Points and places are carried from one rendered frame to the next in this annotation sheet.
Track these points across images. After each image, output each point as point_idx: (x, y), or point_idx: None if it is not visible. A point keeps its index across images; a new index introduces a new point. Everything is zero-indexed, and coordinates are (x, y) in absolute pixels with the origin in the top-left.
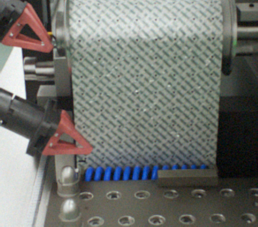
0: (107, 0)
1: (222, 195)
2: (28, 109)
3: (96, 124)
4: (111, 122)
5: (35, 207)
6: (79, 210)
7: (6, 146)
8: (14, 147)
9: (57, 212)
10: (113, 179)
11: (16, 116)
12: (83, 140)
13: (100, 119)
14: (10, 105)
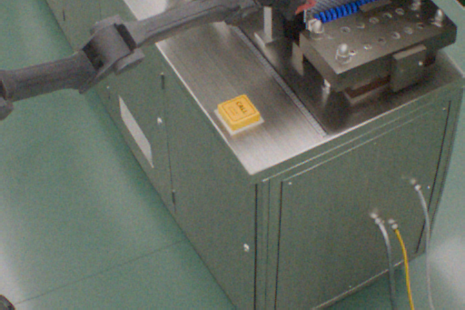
0: None
1: (398, 13)
2: None
3: None
4: None
5: (254, 47)
6: (336, 45)
7: (173, 5)
8: (181, 3)
9: (326, 52)
10: (332, 18)
11: None
12: None
13: None
14: None
